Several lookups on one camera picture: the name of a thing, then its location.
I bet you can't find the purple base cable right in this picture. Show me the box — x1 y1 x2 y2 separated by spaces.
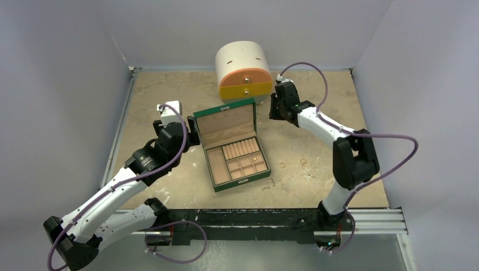
320 229 354 255

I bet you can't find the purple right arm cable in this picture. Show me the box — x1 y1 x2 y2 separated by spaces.
277 62 419 208

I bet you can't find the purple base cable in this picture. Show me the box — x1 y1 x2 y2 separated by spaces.
320 229 354 255
145 220 208 265

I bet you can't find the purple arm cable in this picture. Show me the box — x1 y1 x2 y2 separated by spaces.
46 104 188 271
277 62 419 208

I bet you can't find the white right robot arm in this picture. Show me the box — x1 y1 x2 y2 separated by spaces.
269 81 380 230

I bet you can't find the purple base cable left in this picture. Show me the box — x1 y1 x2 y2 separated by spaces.
145 220 208 265

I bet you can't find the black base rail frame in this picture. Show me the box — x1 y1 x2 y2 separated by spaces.
151 208 355 247

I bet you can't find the small silver earring pair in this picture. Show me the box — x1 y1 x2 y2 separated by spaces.
262 179 276 191

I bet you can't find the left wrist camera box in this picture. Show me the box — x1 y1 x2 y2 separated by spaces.
156 100 182 126

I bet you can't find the green jewelry box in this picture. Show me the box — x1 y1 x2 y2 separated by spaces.
193 98 271 193

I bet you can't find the white drawer cabinet orange yellow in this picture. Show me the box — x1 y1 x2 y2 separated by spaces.
215 41 273 104

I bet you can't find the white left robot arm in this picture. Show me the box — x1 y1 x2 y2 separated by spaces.
43 116 200 270

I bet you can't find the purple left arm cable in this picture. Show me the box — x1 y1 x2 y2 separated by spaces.
46 104 188 271

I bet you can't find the green jewelry tray insert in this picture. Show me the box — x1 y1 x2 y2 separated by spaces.
204 136 271 192

